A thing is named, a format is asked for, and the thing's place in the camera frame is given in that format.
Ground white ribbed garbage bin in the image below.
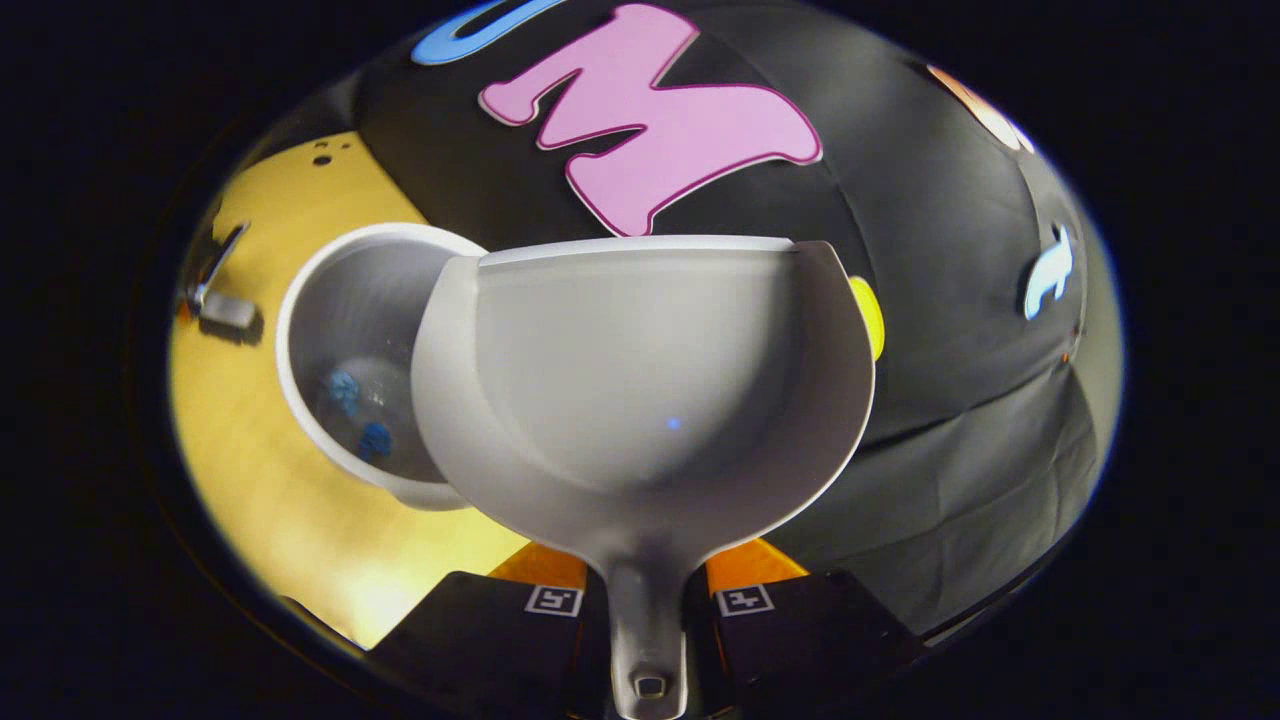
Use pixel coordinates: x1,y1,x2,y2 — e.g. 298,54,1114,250
275,222,491,512

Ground grey plastic dustpan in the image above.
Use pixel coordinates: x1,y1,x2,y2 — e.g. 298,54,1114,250
410,235,877,720

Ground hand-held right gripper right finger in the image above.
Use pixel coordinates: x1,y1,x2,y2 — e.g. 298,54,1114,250
690,540,926,716

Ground wooden desktop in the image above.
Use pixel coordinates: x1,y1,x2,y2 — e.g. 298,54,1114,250
168,130,531,651

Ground black backdrop cloth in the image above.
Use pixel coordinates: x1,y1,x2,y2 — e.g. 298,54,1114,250
240,0,1126,636

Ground small grey broom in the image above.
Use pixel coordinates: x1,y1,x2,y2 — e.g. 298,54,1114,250
183,220,266,346

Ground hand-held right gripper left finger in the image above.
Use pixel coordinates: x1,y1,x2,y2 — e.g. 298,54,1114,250
370,542,611,720

